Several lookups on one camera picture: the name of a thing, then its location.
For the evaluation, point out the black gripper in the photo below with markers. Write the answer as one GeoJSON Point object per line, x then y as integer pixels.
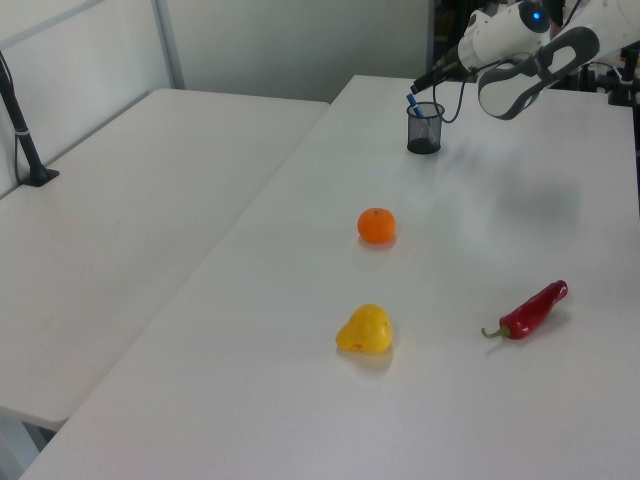
{"type": "Point", "coordinates": [450, 65]}

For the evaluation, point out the blue white whiteboard marker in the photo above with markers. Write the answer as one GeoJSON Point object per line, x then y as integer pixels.
{"type": "Point", "coordinates": [415, 106]}

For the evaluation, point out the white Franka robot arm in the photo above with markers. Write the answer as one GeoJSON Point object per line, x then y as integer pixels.
{"type": "Point", "coordinates": [505, 35]}

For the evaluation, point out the black mesh pen cup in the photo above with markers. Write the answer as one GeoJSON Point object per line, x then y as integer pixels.
{"type": "Point", "coordinates": [425, 135]}

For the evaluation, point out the orange mandarin fruit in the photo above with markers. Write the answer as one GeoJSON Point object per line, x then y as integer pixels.
{"type": "Point", "coordinates": [376, 226]}

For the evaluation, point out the red chili pepper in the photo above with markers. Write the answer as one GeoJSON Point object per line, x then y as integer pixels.
{"type": "Point", "coordinates": [532, 312]}

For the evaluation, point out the white side table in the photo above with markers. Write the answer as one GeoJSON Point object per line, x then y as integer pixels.
{"type": "Point", "coordinates": [125, 225]}

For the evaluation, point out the black pole with base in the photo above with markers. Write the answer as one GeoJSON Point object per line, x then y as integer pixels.
{"type": "Point", "coordinates": [22, 135]}

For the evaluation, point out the black background camera stand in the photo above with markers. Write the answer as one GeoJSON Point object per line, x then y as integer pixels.
{"type": "Point", "coordinates": [622, 82]}

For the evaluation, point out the grey partition frame post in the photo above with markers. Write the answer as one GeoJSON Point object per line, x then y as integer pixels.
{"type": "Point", "coordinates": [169, 45]}

